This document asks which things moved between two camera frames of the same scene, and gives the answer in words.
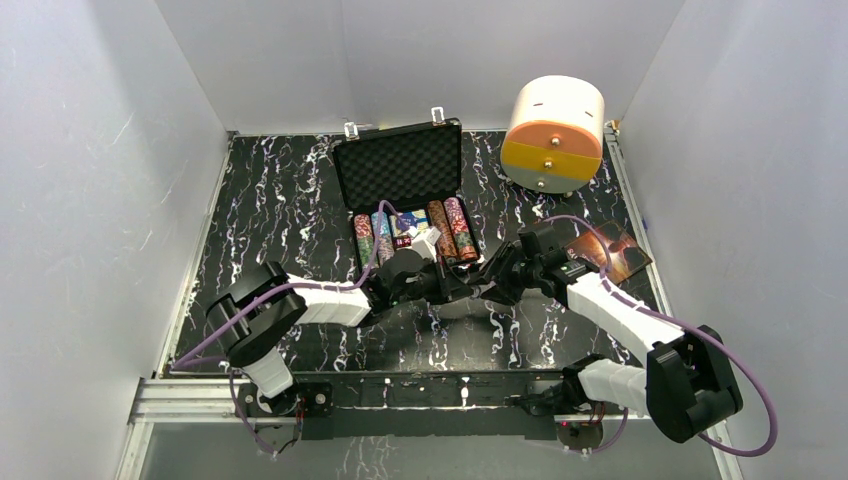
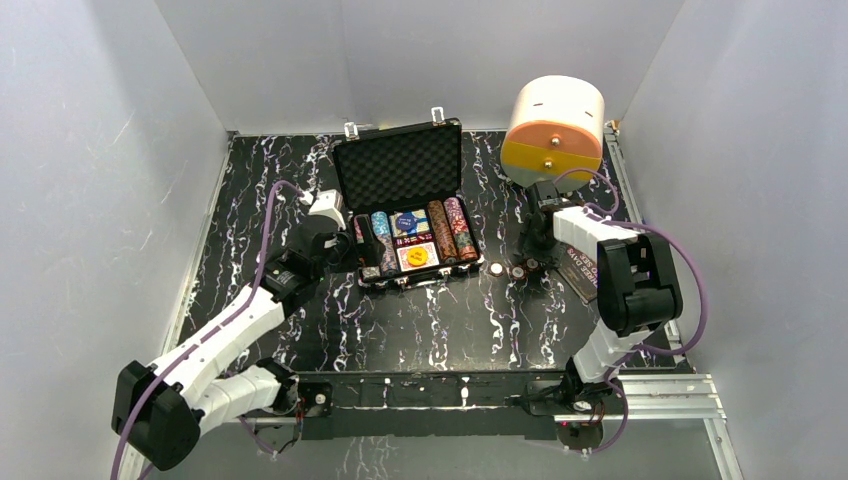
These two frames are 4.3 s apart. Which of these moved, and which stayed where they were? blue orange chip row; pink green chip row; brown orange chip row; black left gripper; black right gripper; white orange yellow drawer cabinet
Moved: black right gripper; black left gripper
Stayed: pink green chip row; white orange yellow drawer cabinet; blue orange chip row; brown orange chip row
